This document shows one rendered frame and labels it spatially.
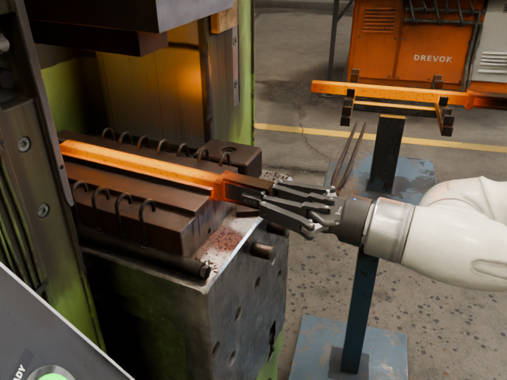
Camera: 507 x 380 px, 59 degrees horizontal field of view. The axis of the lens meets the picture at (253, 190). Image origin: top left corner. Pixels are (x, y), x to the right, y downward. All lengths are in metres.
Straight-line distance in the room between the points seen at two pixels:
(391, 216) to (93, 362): 0.43
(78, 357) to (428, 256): 0.45
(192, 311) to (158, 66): 0.55
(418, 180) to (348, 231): 0.67
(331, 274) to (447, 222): 1.47
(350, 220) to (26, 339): 0.45
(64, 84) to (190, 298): 0.63
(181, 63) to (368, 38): 3.23
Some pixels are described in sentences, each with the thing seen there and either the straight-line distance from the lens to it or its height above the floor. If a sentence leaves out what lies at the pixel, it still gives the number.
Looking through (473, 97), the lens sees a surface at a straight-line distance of 1.15.
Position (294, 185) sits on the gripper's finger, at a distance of 0.75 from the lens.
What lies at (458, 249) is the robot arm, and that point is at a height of 1.01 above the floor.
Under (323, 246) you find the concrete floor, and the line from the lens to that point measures 2.26.
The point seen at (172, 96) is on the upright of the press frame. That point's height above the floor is 1.05.
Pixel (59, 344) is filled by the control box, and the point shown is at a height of 1.10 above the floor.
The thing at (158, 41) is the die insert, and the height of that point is 1.22.
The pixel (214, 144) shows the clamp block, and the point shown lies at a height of 0.98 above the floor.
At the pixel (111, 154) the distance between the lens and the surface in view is 0.88.
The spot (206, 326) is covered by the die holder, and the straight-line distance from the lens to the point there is 0.74.
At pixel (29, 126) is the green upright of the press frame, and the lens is 0.63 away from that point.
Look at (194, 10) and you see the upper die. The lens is 0.64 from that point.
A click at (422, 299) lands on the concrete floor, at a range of 2.09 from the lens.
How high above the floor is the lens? 1.39
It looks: 31 degrees down
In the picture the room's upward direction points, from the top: straight up
